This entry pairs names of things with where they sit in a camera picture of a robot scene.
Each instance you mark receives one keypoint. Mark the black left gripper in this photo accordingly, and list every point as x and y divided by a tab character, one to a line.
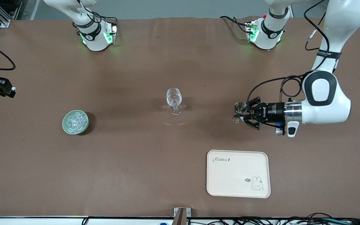
271	112

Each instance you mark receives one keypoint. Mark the steel double jigger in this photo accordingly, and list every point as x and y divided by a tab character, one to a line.
240	107

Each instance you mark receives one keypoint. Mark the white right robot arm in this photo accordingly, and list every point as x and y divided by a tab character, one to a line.
92	40

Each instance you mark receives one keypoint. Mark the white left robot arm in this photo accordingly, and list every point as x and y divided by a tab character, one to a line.
323	106

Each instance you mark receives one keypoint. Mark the heap of clear ice cubes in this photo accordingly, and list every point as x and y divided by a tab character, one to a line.
75	122

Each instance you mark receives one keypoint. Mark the clear wine glass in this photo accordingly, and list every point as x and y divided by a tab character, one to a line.
173	97

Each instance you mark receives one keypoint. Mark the green round bowl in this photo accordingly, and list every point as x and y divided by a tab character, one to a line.
64	125

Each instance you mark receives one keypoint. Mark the cream rabbit print tray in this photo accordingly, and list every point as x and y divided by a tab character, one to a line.
230	178

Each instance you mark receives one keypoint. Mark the metal base connector plate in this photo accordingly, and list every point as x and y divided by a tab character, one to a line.
249	29
113	31

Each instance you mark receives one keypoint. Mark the brown table mat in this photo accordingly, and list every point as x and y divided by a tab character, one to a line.
136	172

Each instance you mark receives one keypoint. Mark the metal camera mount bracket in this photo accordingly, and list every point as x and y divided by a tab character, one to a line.
182	215

